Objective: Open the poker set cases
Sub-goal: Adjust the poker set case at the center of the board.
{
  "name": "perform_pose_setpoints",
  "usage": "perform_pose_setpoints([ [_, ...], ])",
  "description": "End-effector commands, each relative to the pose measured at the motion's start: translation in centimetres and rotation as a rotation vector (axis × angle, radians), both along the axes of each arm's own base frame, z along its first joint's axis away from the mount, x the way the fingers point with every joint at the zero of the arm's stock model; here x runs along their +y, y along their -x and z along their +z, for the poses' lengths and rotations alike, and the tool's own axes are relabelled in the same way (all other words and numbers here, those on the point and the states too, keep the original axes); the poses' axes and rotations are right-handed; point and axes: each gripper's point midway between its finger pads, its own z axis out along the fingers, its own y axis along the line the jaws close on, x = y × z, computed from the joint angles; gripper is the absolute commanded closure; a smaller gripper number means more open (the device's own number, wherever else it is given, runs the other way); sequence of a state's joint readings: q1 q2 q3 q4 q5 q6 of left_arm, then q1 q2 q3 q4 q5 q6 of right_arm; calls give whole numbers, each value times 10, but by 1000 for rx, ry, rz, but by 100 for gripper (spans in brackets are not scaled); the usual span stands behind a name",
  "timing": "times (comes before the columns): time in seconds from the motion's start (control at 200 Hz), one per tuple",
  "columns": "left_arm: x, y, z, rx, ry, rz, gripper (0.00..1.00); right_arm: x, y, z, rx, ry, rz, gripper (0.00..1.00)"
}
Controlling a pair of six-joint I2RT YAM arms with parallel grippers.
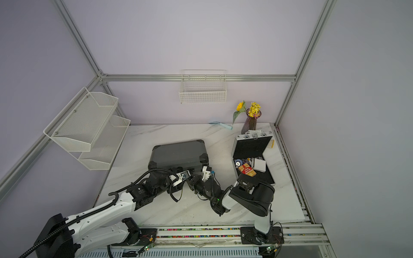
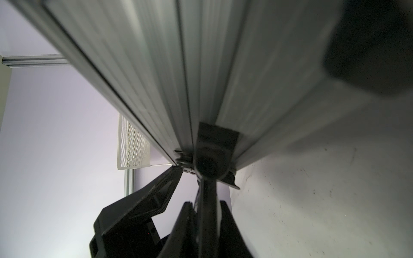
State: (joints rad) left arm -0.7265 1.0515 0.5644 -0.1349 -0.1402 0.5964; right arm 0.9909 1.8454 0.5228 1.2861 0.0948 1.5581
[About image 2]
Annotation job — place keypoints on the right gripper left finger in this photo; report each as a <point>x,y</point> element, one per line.
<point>180,243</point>

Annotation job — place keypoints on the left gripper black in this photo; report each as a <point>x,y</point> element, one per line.
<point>133,232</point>

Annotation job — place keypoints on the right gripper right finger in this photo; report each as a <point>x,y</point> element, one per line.
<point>231,243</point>

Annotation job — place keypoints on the dark grey poker case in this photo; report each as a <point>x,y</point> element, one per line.
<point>217,85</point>

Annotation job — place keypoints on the white mesh two-tier shelf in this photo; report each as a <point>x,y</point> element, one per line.
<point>134,150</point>

